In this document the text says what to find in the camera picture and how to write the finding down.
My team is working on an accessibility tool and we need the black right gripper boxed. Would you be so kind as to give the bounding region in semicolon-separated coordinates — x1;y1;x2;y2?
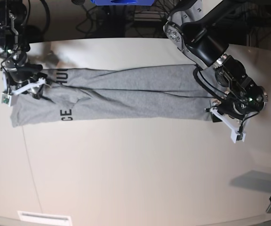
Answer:
2;62;47;99

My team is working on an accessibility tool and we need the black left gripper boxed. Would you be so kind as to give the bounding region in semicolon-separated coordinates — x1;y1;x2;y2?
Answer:
212;94;266;123

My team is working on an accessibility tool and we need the grey T-shirt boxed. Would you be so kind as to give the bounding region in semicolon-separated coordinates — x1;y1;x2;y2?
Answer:
10;65;211;127

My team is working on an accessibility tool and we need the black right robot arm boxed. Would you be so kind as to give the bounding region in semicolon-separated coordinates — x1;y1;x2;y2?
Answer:
0;0;50;104

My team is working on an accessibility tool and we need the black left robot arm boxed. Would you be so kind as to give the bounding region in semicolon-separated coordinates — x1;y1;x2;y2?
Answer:
163;0;267;121

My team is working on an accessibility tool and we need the white label strip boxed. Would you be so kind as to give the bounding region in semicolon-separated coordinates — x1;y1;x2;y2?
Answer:
17;210;72;226

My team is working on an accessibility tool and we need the blue plastic box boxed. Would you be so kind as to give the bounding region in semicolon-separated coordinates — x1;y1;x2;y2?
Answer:
91;0;155;6

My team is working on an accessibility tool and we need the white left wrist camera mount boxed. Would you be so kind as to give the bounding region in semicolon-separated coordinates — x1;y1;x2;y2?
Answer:
205;98;258;143

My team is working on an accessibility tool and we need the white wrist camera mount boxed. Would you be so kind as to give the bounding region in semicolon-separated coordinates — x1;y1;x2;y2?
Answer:
205;98;258;143
0;72;49;107

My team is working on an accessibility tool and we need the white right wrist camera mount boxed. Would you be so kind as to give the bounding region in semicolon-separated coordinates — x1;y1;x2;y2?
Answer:
0;72;49;107

